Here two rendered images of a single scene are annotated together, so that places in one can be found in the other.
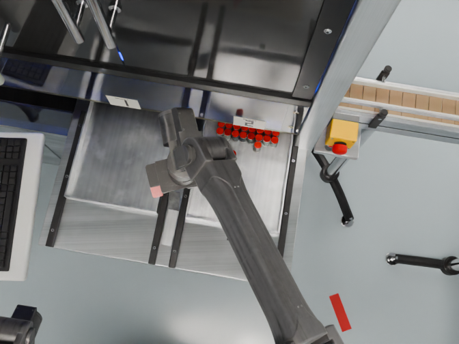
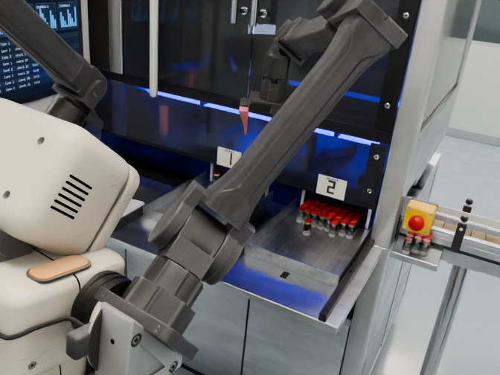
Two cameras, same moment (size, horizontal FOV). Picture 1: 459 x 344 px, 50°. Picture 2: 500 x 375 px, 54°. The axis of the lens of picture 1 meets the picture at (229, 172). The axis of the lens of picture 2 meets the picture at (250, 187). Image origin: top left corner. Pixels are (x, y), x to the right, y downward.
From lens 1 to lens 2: 109 cm
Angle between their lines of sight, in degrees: 52
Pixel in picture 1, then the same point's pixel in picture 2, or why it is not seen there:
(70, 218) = (136, 226)
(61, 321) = not seen: outside the picture
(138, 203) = not seen: hidden behind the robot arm
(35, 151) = (132, 207)
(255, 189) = (322, 255)
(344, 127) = (422, 204)
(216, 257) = (262, 283)
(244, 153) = (318, 234)
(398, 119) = (482, 241)
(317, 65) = (397, 68)
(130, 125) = not seen: hidden behind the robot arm
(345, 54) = (419, 45)
